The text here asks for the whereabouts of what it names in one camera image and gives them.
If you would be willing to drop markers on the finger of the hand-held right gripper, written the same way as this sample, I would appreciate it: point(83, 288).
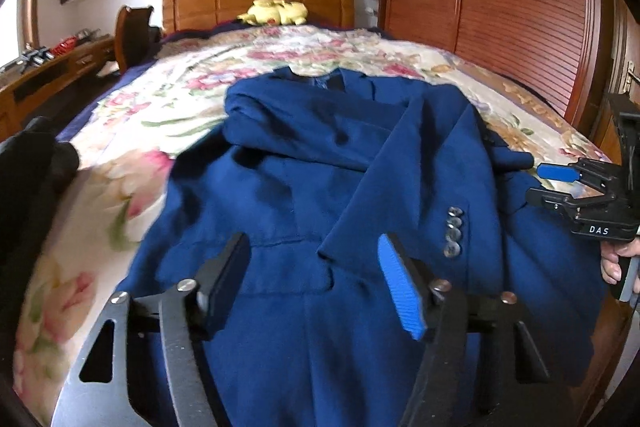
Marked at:
point(560, 202)
point(557, 172)

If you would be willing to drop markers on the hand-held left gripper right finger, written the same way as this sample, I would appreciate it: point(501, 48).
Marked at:
point(400, 282)

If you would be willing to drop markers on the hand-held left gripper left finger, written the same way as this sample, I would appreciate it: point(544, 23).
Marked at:
point(227, 287)

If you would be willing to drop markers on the blue blazer jacket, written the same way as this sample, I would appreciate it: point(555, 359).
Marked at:
point(300, 187)

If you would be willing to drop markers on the person's right hand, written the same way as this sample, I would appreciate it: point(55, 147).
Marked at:
point(611, 262)

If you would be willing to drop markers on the wooden door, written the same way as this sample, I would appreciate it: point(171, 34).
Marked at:
point(620, 32)

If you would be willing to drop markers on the wooden slatted wardrobe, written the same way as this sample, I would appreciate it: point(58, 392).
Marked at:
point(475, 7)

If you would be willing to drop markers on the floral blanket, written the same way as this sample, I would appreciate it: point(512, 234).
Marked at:
point(150, 107)

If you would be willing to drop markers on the wooden chair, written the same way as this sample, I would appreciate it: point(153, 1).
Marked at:
point(132, 37)

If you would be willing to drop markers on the wooden desk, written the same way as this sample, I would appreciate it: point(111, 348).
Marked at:
point(50, 77)

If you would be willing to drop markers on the yellow plush toy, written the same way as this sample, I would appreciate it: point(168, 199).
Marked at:
point(272, 12)

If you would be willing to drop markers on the black metal gadget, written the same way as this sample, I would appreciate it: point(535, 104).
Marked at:
point(27, 58)

